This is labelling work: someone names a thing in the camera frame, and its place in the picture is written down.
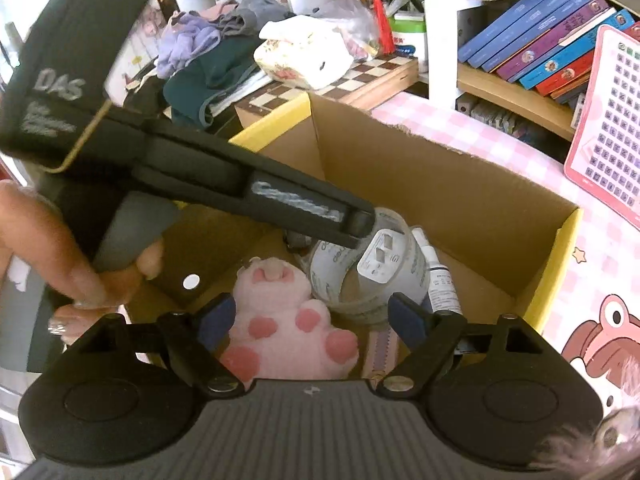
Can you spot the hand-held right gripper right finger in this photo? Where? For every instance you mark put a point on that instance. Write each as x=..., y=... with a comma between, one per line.
x=407, y=320

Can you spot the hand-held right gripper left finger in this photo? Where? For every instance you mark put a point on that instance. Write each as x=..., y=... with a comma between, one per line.
x=217, y=320

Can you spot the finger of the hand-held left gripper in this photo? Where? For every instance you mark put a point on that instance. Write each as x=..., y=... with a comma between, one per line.
x=310, y=200

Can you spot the white spray bottle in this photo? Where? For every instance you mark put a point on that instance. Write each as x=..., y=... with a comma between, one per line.
x=442, y=290

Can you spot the pink utility knife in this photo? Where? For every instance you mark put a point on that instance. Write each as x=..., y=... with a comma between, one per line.
x=382, y=360

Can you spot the pink plush toy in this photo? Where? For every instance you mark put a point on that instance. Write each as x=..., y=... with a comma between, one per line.
x=280, y=310

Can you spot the white charger block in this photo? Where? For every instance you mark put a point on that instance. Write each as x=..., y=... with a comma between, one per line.
x=382, y=260

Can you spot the grey tape roll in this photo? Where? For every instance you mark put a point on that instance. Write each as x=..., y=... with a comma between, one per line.
x=327, y=280

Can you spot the yellow cardboard box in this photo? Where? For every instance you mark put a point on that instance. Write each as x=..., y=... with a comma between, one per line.
x=450, y=195

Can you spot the person's left hand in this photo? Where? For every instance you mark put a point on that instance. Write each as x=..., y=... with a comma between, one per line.
x=60, y=260

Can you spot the pile of clothes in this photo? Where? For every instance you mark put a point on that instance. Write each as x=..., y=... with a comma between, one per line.
x=210, y=75

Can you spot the wooden chessboard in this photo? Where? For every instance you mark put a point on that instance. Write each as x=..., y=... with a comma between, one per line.
x=360, y=77

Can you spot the white floral bag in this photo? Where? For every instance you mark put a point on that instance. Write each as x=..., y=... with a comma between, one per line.
x=300, y=55

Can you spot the clear plastic bag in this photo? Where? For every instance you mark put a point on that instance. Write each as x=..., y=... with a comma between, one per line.
x=345, y=20

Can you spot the green white box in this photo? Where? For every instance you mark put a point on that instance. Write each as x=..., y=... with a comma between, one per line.
x=410, y=40

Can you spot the red tassel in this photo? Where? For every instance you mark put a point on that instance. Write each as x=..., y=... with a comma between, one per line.
x=385, y=25

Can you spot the row of small dark booklets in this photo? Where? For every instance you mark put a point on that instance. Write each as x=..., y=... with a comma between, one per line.
x=495, y=117

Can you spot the white bookshelf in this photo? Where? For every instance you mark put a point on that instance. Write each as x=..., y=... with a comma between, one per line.
x=440, y=35

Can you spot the grey fluffy fur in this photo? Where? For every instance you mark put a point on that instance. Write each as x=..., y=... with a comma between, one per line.
x=585, y=445

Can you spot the row of blue purple books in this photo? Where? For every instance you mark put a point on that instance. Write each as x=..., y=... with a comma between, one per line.
x=525, y=45

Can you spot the pink learning tablet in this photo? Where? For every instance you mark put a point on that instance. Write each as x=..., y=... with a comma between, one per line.
x=610, y=135

